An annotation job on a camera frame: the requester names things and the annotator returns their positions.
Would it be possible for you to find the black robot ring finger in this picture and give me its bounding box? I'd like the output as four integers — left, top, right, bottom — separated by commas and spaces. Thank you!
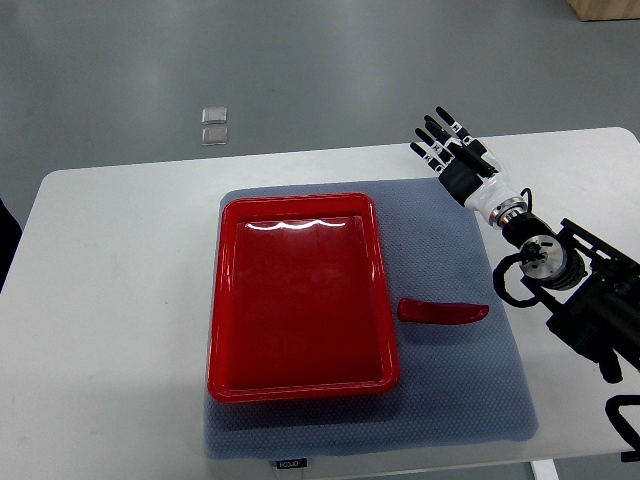
414, 128, 453, 163

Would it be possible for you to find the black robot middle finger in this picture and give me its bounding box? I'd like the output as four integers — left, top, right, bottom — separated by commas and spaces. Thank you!
424, 115, 460, 149

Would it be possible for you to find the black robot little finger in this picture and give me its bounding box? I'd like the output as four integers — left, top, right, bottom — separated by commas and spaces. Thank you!
409, 142, 446, 174

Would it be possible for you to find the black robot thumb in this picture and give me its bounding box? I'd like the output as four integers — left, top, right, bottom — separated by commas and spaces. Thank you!
458, 145, 498, 178

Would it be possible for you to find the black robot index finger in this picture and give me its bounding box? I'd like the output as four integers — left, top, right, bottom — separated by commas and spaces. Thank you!
436, 106, 473, 143

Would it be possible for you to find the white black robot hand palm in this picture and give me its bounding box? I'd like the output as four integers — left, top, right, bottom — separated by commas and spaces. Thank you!
438, 138, 522, 224

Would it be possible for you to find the red pepper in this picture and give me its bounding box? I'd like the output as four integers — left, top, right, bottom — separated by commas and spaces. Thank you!
397, 298, 490, 326

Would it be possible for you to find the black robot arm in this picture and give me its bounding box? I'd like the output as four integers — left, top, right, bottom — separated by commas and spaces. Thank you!
410, 107, 639, 384

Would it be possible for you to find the red plastic tray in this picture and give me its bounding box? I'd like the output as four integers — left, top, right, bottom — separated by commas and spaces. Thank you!
207, 193, 400, 404

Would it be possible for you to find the wooden box corner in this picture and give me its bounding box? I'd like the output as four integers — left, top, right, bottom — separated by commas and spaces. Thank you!
568, 0, 640, 22

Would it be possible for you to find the grey mesh mat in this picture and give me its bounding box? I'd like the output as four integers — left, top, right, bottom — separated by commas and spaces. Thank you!
204, 179, 538, 461

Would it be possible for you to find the upper metal floor plate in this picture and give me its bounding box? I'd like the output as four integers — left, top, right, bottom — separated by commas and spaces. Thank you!
201, 106, 228, 125

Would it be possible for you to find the dark object at left edge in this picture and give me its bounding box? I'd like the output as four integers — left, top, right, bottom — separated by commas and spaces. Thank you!
0, 201, 22, 287

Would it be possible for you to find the black cable loop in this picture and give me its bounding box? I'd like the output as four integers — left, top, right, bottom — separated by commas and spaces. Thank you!
604, 394, 640, 462

